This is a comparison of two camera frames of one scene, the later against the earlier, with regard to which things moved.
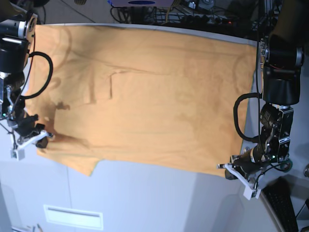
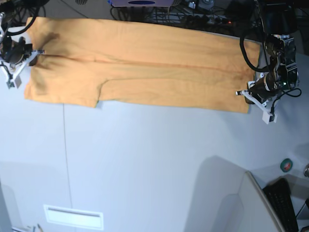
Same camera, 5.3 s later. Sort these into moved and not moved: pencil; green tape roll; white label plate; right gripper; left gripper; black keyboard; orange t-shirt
Moved: orange t-shirt; left gripper; right gripper
Not moved: white label plate; pencil; green tape roll; black keyboard
